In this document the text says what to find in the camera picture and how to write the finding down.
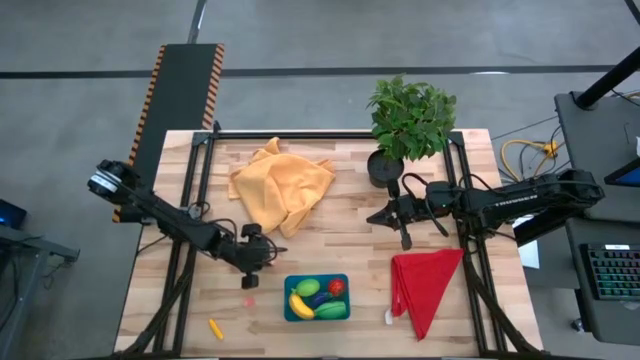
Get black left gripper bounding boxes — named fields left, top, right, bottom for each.
left=229, top=223, right=289, bottom=290

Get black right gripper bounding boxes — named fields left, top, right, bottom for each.
left=366, top=177, right=427, bottom=252

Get light green toy lime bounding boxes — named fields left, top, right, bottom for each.
left=294, top=278, right=322, bottom=298

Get yellow toy banana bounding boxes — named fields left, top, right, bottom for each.
left=288, top=292, right=316, bottom=321

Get green toy cucumber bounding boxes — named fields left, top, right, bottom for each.
left=314, top=300, right=348, bottom=321

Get blue plastic tupperware box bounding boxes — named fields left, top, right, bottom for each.
left=283, top=272, right=351, bottom=323

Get orange cloth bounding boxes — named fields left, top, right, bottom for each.
left=227, top=136, right=336, bottom=239

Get red cloth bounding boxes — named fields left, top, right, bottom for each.
left=389, top=248, right=465, bottom=342

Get white paper sheet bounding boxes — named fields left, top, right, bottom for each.
left=516, top=214, right=542, bottom=270

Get black ramp mat orange stripes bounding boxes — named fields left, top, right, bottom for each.
left=112, top=43, right=225, bottom=224

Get grey desk with black pole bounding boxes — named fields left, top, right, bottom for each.
left=553, top=47, right=640, bottom=224

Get backlit computer keyboard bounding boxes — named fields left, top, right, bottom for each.
left=579, top=243, right=640, bottom=302

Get dark tablet screen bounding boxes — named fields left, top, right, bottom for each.
left=603, top=158, right=640, bottom=189

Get dark grey side desk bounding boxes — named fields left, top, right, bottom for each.
left=0, top=223, right=81, bottom=331

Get grey desk with keyboard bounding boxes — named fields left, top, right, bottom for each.
left=564, top=217, right=640, bottom=347

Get blue-lit black device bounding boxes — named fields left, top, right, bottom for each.
left=0, top=199, right=29, bottom=231

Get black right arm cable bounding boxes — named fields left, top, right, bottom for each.
left=401, top=172, right=450, bottom=239

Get black aluminium table frame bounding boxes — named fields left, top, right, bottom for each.
left=117, top=122, right=544, bottom=359

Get yellow floor cable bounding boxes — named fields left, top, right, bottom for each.
left=500, top=139, right=559, bottom=174

